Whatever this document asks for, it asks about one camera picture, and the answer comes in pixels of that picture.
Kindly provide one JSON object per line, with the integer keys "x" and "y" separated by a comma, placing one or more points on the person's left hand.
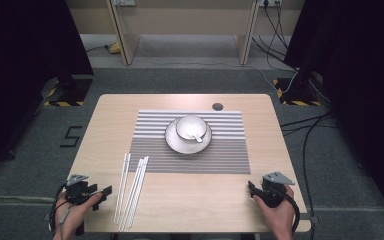
{"x": 68, "y": 216}

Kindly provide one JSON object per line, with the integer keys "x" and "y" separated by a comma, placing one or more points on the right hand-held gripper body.
{"x": 273, "y": 195}

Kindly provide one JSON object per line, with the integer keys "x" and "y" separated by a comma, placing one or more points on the white plate with dark rim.
{"x": 183, "y": 146}

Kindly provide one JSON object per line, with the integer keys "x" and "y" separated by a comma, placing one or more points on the person's right hand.
{"x": 281, "y": 216}

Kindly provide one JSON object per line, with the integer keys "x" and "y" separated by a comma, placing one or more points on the white ceramic spoon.
{"x": 196, "y": 136}

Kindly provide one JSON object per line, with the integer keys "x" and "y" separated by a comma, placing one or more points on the grey tape strip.
{"x": 312, "y": 219}
{"x": 46, "y": 216}

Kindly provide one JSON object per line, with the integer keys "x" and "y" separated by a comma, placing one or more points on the white bowl with dark rim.
{"x": 191, "y": 126}

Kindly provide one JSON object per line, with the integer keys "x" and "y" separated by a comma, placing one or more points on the yellow object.
{"x": 114, "y": 48}

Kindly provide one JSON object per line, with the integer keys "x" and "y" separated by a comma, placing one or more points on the grey striped placemat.
{"x": 223, "y": 156}

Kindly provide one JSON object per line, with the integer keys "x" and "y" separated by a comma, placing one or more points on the black curtain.
{"x": 23, "y": 66}
{"x": 363, "y": 83}

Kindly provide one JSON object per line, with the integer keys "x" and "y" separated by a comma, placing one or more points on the white wall socket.
{"x": 270, "y": 2}

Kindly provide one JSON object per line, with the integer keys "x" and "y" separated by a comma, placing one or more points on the stand base with striped tape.
{"x": 70, "y": 93}
{"x": 296, "y": 95}

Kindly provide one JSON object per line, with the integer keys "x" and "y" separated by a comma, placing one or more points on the white power strip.
{"x": 124, "y": 2}

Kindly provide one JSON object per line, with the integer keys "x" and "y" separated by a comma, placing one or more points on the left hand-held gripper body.
{"x": 78, "y": 191}

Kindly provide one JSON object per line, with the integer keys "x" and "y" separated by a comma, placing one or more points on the beige wooden desk frame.
{"x": 186, "y": 20}

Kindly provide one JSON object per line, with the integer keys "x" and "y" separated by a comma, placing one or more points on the dark round table grommet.
{"x": 217, "y": 106}

